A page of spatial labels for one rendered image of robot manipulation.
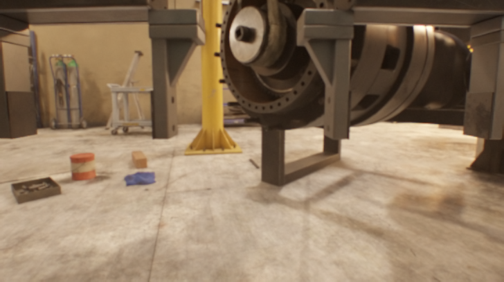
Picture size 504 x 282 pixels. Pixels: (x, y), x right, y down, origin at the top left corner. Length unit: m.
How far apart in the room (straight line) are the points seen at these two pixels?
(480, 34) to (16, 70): 0.41
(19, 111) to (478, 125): 0.40
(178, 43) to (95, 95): 6.73
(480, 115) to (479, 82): 0.03
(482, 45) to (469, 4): 0.05
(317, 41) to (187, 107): 6.44
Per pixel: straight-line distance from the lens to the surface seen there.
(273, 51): 0.65
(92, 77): 6.97
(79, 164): 2.49
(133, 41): 6.85
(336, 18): 0.22
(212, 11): 3.35
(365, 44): 0.61
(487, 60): 0.29
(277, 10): 0.67
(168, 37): 0.21
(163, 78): 0.21
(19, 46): 0.30
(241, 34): 0.65
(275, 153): 1.94
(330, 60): 0.22
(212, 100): 3.18
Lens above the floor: 0.69
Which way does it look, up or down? 6 degrees down
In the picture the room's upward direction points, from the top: straight up
